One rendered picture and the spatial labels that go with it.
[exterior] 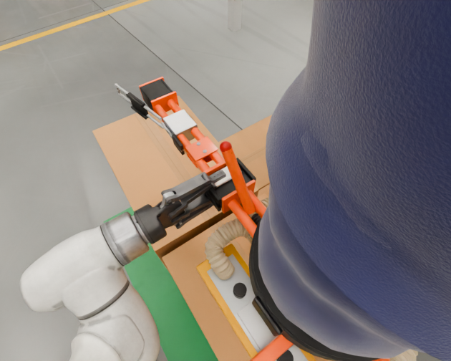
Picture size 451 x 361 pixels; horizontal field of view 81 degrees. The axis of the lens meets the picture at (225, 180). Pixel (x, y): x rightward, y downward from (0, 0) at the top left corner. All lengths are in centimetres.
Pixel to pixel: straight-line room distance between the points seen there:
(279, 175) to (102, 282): 43
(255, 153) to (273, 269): 128
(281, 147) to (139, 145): 97
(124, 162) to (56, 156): 160
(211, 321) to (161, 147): 63
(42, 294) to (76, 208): 171
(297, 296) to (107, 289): 36
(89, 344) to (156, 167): 63
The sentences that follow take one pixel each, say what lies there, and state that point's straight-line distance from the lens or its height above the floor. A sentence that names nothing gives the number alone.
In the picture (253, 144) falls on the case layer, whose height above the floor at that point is 54.
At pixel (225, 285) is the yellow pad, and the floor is 114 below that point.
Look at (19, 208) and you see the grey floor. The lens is 247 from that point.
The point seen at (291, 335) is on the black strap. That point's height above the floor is 138.
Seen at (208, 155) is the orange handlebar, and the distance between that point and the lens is 62.
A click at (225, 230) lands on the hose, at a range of 58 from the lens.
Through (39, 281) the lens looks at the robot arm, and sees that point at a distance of 54.
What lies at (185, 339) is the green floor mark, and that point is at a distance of 175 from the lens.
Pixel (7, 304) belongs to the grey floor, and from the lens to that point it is 219.
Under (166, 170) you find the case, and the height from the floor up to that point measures 94.
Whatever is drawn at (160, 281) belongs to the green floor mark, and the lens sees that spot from 182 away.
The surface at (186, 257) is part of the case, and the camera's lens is 84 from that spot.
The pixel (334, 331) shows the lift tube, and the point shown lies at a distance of 28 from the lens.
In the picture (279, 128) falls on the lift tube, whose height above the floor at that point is 162.
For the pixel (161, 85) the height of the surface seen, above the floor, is 127.
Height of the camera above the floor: 174
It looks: 57 degrees down
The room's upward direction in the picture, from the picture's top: straight up
